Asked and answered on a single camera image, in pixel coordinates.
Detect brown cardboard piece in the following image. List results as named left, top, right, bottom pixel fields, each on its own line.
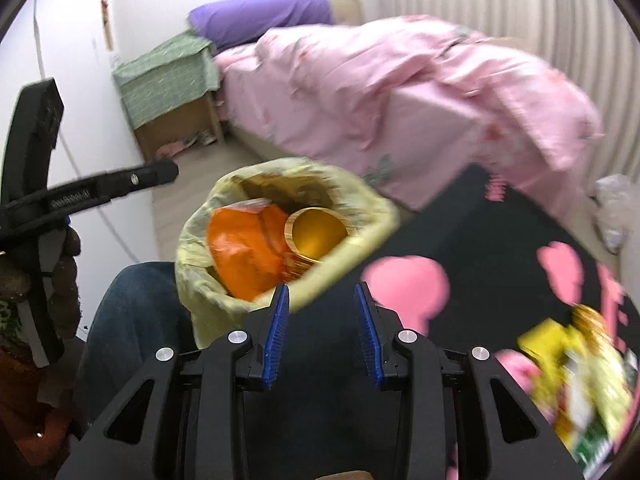
left=241, top=174, right=321, bottom=209

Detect nightstand with green cloth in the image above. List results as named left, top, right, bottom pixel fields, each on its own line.
left=112, top=30, right=221, bottom=131

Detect wooden nightstand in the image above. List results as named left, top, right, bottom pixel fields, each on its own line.
left=132, top=92, right=226, bottom=163

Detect orange snack packet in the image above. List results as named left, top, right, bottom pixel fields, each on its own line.
left=207, top=200, right=291, bottom=301

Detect pink slippers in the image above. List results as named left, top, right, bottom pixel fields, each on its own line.
left=155, top=139, right=197, bottom=159

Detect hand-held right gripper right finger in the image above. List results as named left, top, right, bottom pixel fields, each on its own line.
left=354, top=282, right=586, bottom=480

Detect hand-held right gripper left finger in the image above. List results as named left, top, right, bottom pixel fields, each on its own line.
left=55, top=284, right=291, bottom=480

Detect golden round tin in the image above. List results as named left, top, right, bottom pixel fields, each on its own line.
left=280, top=206, right=358, bottom=283

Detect person's left hand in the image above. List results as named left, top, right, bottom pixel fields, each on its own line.
left=50, top=225, right=83, bottom=342

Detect person's left forearm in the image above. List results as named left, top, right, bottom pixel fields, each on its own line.
left=0, top=295, right=76, bottom=466

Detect yellow plastic trash bag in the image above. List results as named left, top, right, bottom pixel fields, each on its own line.
left=175, top=157, right=401, bottom=351

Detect pink floral duvet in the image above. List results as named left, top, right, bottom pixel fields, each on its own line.
left=215, top=15, right=603, bottom=211

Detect black pink-print cloth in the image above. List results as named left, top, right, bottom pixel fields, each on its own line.
left=240, top=164, right=640, bottom=480

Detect person's leg in jeans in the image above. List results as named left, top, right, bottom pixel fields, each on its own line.
left=75, top=262, right=201, bottom=426

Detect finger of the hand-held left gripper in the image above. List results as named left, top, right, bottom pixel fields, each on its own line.
left=46, top=160, right=180, bottom=217

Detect yellow green snack packet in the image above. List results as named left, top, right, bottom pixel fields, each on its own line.
left=517, top=305, right=640, bottom=466

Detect purple pillow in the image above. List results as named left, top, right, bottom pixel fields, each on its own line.
left=187, top=0, right=336, bottom=53

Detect white plastic bag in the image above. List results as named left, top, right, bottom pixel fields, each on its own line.
left=592, top=174, right=635, bottom=253

